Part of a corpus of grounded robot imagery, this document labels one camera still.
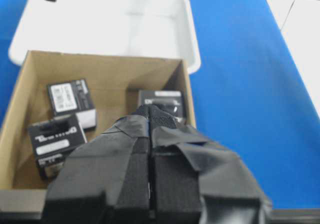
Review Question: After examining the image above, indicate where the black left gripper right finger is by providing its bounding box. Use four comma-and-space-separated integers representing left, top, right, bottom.
149, 105, 272, 224

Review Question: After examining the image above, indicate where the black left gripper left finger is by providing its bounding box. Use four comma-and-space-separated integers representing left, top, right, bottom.
44, 105, 150, 224

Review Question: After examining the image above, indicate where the black screw box middle right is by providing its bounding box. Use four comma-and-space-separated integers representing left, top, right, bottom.
27, 114, 87, 180

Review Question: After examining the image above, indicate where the black screw box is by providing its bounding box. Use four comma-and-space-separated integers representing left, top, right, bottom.
47, 78, 97, 131
138, 90, 187, 124
27, 114, 87, 180

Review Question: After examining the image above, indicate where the black screw box bottom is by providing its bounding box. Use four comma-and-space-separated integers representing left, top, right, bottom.
138, 90, 187, 124

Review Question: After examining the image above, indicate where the black screw box top right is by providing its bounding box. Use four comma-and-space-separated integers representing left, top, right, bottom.
47, 78, 97, 131

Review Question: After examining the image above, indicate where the brown cardboard box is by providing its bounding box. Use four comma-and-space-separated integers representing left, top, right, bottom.
0, 51, 196, 219

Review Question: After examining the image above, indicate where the blue table cloth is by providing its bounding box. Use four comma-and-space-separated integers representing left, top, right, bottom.
0, 0, 320, 209

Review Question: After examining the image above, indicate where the white plastic tray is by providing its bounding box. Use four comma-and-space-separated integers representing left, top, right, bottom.
8, 0, 201, 74

